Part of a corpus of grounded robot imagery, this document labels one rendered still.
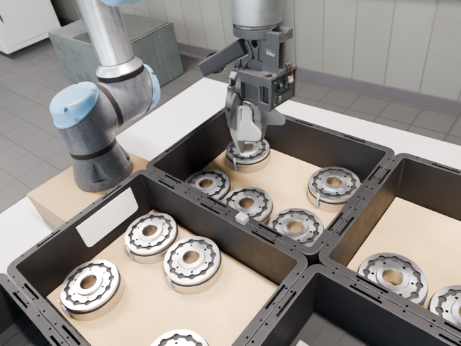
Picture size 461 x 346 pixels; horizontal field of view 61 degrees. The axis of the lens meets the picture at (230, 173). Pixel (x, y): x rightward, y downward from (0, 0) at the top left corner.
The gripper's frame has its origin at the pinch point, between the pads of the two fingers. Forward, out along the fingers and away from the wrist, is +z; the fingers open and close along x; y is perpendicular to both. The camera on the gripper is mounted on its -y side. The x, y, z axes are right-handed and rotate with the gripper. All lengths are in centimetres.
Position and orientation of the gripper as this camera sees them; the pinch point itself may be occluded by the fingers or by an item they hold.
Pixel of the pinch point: (248, 138)
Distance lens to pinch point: 69.9
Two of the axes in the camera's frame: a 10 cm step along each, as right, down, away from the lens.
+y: 7.6, 3.4, -5.6
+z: 0.5, 8.2, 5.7
